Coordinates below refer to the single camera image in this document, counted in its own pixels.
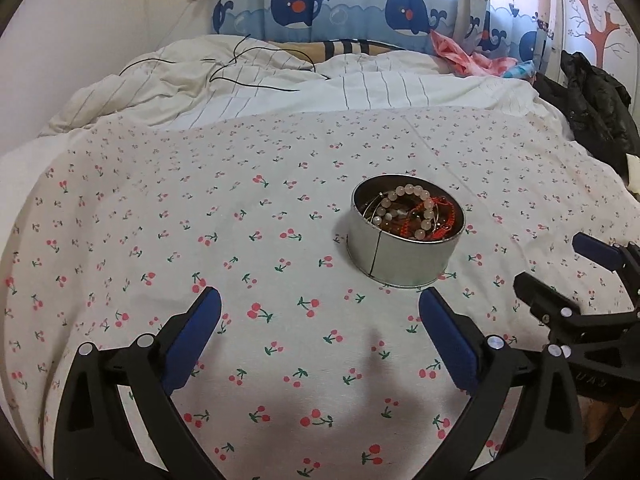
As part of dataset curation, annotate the jewelry pile in tin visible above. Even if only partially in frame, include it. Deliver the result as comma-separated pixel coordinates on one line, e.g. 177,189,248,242
361,184,460,242

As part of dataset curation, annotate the right hand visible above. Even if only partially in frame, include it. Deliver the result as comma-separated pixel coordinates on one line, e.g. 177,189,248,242
578,396,638,443

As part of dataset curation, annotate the black jacket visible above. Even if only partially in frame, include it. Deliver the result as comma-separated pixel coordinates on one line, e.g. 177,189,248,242
534,51,639,184

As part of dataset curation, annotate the round silver metal tin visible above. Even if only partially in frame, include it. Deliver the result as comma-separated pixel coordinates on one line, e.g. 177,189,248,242
346,174,465,288

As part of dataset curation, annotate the cherry print bed sheet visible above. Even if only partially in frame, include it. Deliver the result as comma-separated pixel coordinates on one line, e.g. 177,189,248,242
1,107,639,479

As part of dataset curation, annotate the pink cloth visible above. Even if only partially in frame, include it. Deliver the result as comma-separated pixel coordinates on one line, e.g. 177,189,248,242
430,30,518,77

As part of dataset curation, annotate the blue whale print curtain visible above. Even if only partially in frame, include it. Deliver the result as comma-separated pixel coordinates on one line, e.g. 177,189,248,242
212,0,555,62

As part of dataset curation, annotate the striped tan pillow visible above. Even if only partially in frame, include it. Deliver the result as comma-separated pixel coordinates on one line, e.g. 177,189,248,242
270,39,399,63

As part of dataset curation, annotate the white striped duvet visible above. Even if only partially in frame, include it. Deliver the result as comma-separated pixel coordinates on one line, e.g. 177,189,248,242
41,35,568,136

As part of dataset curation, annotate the red cord bracelet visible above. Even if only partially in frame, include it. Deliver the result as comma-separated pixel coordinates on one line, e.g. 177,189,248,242
394,195,464,242

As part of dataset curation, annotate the black cable on duvet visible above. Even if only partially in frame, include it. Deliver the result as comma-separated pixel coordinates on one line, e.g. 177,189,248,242
119,32,332,94

